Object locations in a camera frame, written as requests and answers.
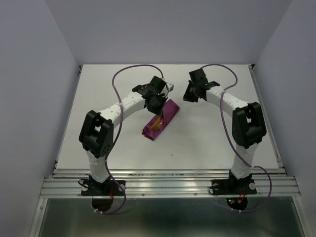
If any purple cloth napkin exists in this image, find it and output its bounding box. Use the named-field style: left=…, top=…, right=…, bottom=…
left=142, top=99, right=180, bottom=141

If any gold fork dark handle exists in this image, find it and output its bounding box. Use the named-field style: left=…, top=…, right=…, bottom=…
left=154, top=116, right=164, bottom=127

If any gold knife dark handle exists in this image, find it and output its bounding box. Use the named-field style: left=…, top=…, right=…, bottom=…
left=149, top=122, right=161, bottom=131

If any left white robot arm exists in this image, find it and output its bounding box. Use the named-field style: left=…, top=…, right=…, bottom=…
left=79, top=76, right=174, bottom=196

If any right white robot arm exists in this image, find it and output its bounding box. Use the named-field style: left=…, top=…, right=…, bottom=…
left=183, top=68, right=267, bottom=196

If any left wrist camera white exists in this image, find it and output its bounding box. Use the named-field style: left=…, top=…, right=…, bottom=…
left=166, top=83, right=174, bottom=92

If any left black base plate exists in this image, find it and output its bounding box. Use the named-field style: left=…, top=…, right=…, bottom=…
left=78, top=179, right=124, bottom=197

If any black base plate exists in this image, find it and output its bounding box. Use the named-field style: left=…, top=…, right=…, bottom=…
left=208, top=179, right=257, bottom=196
left=78, top=179, right=124, bottom=197

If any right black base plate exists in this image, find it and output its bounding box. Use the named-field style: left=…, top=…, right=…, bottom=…
left=208, top=179, right=257, bottom=196

